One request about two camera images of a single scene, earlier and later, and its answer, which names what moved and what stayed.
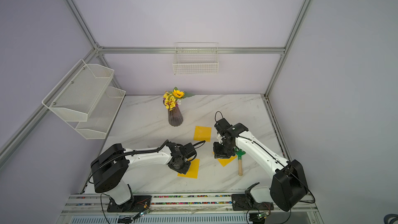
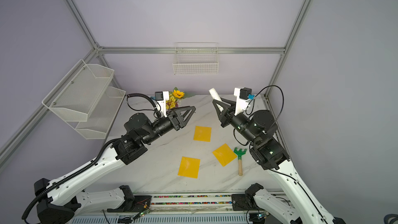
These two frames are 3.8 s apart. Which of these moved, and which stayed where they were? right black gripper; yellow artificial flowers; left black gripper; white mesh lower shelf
Moved: right black gripper; left black gripper
Stayed: white mesh lower shelf; yellow artificial flowers
